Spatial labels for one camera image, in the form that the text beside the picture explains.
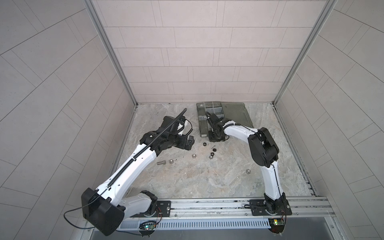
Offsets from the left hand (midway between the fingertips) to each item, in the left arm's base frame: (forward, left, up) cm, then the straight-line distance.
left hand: (191, 138), depth 75 cm
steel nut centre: (-1, -1, -19) cm, 19 cm away
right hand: (+11, -12, -22) cm, 27 cm away
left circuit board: (-35, +18, -15) cm, 42 cm away
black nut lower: (0, -12, -19) cm, 22 cm away
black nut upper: (+7, -8, -19) cm, 22 cm away
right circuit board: (-34, -40, -19) cm, 56 cm away
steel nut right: (-10, -32, -19) cm, 38 cm away
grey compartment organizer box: (+33, -29, -18) cm, 48 cm away
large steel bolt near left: (-6, +16, -18) cm, 25 cm away
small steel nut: (-2, -11, -20) cm, 23 cm away
